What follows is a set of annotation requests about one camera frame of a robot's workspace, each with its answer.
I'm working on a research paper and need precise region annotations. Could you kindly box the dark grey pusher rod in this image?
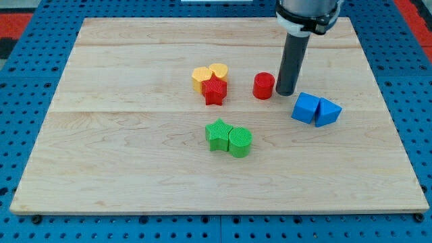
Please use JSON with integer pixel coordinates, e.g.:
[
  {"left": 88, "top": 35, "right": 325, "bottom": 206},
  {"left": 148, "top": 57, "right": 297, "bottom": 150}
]
[{"left": 275, "top": 33, "right": 309, "bottom": 97}]

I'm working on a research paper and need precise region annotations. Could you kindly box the red cylinder block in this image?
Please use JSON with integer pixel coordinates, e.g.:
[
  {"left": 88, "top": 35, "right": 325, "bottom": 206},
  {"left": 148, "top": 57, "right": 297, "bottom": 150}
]
[{"left": 252, "top": 72, "right": 275, "bottom": 100}]

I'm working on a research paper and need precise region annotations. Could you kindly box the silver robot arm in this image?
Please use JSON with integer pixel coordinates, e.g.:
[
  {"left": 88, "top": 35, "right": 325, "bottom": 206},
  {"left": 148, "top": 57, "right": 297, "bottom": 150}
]
[{"left": 275, "top": 0, "right": 344, "bottom": 97}]

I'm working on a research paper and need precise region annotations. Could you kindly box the blue cube block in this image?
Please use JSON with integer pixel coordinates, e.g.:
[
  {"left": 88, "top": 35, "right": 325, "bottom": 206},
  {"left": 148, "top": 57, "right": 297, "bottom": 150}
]
[{"left": 292, "top": 92, "right": 320, "bottom": 124}]

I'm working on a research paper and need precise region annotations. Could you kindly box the blue triangle block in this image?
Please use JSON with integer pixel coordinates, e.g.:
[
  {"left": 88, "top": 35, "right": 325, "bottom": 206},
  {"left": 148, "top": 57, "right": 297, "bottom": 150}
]
[{"left": 315, "top": 98, "right": 342, "bottom": 127}]

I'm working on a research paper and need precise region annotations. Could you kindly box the yellow heart block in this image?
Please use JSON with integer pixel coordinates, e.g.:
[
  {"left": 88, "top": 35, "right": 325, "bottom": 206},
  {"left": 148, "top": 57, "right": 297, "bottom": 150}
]
[{"left": 209, "top": 63, "right": 229, "bottom": 82}]

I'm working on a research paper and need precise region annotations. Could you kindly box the red star block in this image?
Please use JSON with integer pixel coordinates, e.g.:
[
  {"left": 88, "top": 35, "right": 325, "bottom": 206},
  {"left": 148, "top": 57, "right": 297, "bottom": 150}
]
[{"left": 202, "top": 75, "right": 227, "bottom": 106}]

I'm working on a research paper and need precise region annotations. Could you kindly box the green cylinder block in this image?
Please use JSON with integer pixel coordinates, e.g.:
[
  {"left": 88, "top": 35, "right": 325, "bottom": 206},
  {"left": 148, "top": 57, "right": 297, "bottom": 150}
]
[{"left": 228, "top": 127, "right": 253, "bottom": 158}]

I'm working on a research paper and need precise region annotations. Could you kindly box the green star block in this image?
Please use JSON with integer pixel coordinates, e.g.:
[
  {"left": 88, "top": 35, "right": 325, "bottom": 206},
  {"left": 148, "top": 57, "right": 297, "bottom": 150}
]
[{"left": 205, "top": 118, "right": 234, "bottom": 152}]

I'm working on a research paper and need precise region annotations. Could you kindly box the wooden board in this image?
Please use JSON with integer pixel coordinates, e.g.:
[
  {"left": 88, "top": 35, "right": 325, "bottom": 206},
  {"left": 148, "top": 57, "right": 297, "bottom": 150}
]
[{"left": 10, "top": 18, "right": 429, "bottom": 215}]

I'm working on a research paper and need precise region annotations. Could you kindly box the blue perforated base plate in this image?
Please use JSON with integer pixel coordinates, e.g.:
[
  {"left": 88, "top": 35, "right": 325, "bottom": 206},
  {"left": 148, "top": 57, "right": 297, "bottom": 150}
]
[{"left": 1, "top": 0, "right": 431, "bottom": 242}]

